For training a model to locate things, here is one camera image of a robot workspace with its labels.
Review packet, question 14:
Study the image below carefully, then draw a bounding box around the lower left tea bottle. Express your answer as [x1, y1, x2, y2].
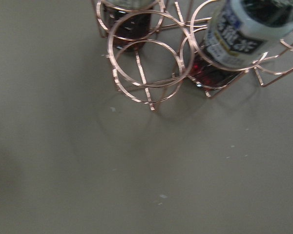
[103, 0, 153, 49]

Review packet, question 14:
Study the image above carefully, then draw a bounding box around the tea bottle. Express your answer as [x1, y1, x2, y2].
[190, 0, 293, 89]
[103, 0, 153, 49]

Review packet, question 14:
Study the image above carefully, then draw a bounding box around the upper tea bottle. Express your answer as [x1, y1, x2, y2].
[190, 0, 293, 89]

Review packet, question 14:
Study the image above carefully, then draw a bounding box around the rose gold wire bottle rack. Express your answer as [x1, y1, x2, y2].
[93, 0, 293, 111]

